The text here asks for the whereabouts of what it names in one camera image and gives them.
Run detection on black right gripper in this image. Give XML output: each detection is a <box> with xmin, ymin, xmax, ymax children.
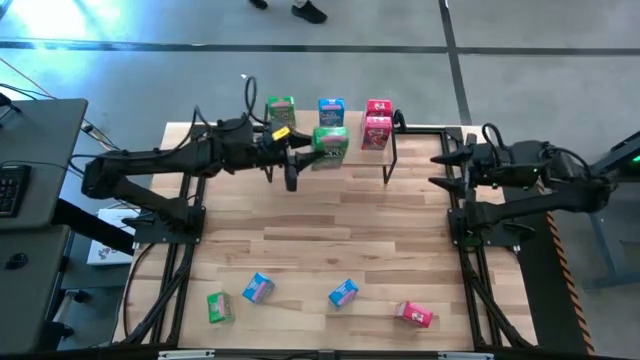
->
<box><xmin>428</xmin><ymin>141</ymin><xmax>549</xmax><ymax>200</ymax></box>

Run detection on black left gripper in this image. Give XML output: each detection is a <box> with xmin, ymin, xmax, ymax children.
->
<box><xmin>214</xmin><ymin>115</ymin><xmax>327</xmax><ymax>194</ymax></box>

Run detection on green Apple Jacks cereal box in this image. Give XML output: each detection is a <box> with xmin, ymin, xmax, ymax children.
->
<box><xmin>266</xmin><ymin>95</ymin><xmax>297</xmax><ymax>129</ymax></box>
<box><xmin>310</xmin><ymin>125</ymin><xmax>350</xmax><ymax>172</ymax></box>
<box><xmin>206</xmin><ymin>290</ymin><xmax>236</xmax><ymax>325</ymax></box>

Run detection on blue Rice Krispies cereal box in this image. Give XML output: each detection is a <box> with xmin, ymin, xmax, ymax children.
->
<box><xmin>327</xmin><ymin>278</ymin><xmax>360</xmax><ymax>310</ymax></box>
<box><xmin>317</xmin><ymin>97</ymin><xmax>346</xmax><ymax>128</ymax></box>
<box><xmin>241</xmin><ymin>271</ymin><xmax>276</xmax><ymax>305</ymax></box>

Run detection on red Froot Loops cereal box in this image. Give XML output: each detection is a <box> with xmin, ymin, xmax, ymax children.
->
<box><xmin>360</xmin><ymin>115</ymin><xmax>394</xmax><ymax>152</ymax></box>
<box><xmin>392</xmin><ymin>300</ymin><xmax>435</xmax><ymax>329</ymax></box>
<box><xmin>365</xmin><ymin>98</ymin><xmax>394</xmax><ymax>119</ymax></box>

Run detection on wooden shelf black legs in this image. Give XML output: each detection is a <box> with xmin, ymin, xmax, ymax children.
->
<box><xmin>259</xmin><ymin>110</ymin><xmax>399</xmax><ymax>185</ymax></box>

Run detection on black mat hazard stripe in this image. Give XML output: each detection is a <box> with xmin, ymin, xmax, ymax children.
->
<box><xmin>492</xmin><ymin>144</ymin><xmax>597</xmax><ymax>356</ymax></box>

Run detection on white cardboard box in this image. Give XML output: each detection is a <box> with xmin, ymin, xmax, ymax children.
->
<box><xmin>86</xmin><ymin>207</ymin><xmax>140</xmax><ymax>266</ymax></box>

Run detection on black desk support beam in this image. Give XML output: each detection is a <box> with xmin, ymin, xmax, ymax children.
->
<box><xmin>49</xmin><ymin>197</ymin><xmax>139</xmax><ymax>256</ymax></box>

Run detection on grey desk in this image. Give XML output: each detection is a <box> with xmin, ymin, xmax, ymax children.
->
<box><xmin>0</xmin><ymin>98</ymin><xmax>89</xmax><ymax>231</ymax></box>
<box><xmin>0</xmin><ymin>224</ymin><xmax>72</xmax><ymax>355</ymax></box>

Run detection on black keyboard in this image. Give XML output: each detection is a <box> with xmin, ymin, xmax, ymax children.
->
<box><xmin>0</xmin><ymin>163</ymin><xmax>32</xmax><ymax>219</ymax></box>

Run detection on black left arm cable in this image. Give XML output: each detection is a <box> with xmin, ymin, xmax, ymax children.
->
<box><xmin>192</xmin><ymin>74</ymin><xmax>259</xmax><ymax>132</ymax></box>

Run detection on neighbouring robot station frame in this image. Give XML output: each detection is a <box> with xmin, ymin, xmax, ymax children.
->
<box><xmin>582</xmin><ymin>129</ymin><xmax>640</xmax><ymax>291</ymax></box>

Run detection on silver metal bracket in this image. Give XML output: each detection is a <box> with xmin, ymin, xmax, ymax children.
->
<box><xmin>157</xmin><ymin>349</ymin><xmax>216</xmax><ymax>360</ymax></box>
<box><xmin>437</xmin><ymin>351</ymin><xmax>495</xmax><ymax>360</ymax></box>

